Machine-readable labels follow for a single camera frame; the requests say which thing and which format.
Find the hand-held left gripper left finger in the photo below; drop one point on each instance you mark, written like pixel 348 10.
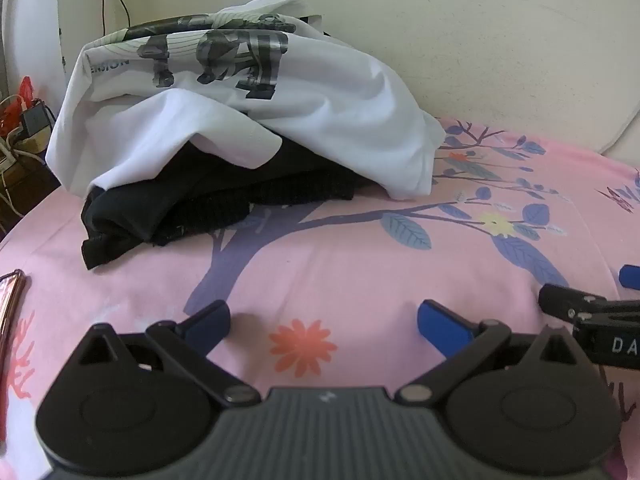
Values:
pixel 210 322

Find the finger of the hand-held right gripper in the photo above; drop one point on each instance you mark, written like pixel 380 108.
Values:
pixel 560 300
pixel 631 276

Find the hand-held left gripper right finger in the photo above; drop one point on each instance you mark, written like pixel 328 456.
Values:
pixel 442 322

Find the plain black garment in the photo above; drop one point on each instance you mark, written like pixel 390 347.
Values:
pixel 125 215

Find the white printed T-shirt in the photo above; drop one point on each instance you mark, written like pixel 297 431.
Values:
pixel 325 95

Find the pink floral bedsheet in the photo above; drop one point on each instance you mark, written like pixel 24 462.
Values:
pixel 350 260

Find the black printed garment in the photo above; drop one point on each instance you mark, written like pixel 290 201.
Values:
pixel 300 175

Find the rose gold smartphone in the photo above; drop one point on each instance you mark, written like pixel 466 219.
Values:
pixel 10 305

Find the black power adapter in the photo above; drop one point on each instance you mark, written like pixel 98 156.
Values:
pixel 35 119

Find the red plastic bag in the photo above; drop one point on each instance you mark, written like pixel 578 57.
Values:
pixel 25 91

